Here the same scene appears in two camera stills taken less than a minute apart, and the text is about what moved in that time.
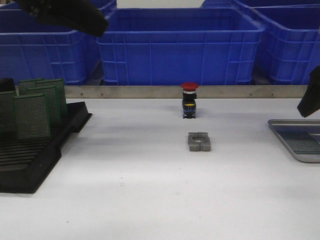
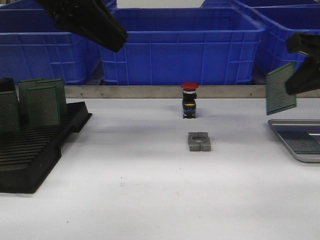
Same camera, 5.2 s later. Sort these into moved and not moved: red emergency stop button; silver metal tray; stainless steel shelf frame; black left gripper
Moved: black left gripper
Not moved: stainless steel shelf frame; silver metal tray; red emergency stop button
